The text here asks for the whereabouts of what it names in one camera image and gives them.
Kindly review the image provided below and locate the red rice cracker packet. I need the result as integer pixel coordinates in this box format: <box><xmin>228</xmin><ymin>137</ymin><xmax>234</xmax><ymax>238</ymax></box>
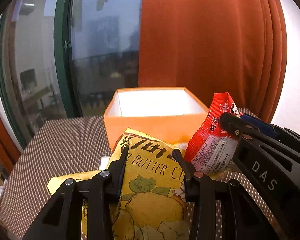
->
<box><xmin>184</xmin><ymin>92</ymin><xmax>240</xmax><ymax>176</ymax></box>

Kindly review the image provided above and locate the yellow butter chips bag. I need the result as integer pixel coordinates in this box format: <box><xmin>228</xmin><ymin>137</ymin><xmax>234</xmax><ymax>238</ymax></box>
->
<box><xmin>47</xmin><ymin>127</ymin><xmax>191</xmax><ymax>240</ymax></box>

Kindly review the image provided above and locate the orange cardboard box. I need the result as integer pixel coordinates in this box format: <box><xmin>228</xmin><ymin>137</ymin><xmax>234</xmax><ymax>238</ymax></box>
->
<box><xmin>103</xmin><ymin>87</ymin><xmax>209</xmax><ymax>147</ymax></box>

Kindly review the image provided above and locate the brown polka dot tablecloth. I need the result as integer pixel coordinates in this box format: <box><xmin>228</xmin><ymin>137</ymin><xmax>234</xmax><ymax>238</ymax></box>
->
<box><xmin>0</xmin><ymin>107</ymin><xmax>276</xmax><ymax>240</ymax></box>

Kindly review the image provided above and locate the orange curtain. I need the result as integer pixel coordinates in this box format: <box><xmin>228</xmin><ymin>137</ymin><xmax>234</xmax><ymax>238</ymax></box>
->
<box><xmin>139</xmin><ymin>0</ymin><xmax>287</xmax><ymax>122</ymax></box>

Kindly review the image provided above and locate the green framed window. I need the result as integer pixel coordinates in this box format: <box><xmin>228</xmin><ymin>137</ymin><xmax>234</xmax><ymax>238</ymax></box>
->
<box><xmin>0</xmin><ymin>0</ymin><xmax>142</xmax><ymax>150</ymax></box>

